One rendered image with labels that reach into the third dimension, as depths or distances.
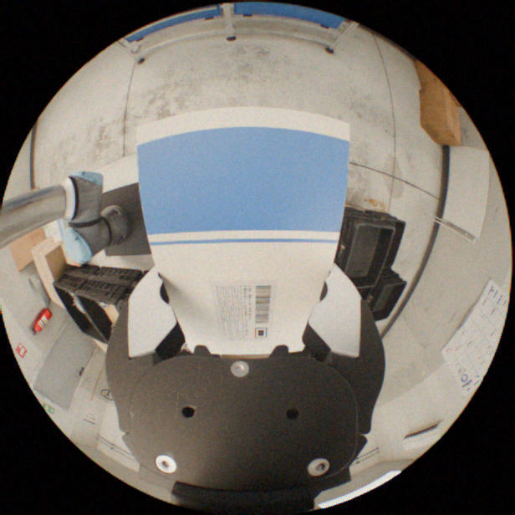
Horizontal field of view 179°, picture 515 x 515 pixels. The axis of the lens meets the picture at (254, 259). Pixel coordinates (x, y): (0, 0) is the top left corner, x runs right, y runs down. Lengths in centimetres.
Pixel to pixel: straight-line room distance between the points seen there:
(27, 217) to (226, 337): 43
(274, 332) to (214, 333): 5
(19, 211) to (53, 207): 10
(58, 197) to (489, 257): 292
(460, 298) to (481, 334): 59
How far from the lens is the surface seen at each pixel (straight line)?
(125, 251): 71
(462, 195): 255
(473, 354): 273
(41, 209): 45
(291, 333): 16
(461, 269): 260
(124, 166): 70
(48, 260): 112
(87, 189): 50
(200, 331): 15
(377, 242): 111
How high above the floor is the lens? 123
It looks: 61 degrees down
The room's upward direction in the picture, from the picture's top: 176 degrees clockwise
